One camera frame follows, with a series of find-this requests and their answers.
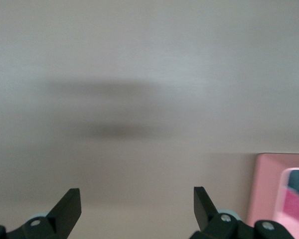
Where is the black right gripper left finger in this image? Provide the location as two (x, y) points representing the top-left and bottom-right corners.
(0, 188), (82, 239)

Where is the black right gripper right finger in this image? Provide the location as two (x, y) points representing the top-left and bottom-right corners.
(189, 186), (295, 239)

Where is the red and grey cloth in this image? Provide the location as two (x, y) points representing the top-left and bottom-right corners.
(283, 169), (299, 222)

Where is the pink plastic bin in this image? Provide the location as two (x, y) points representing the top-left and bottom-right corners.
(246, 153), (299, 239)

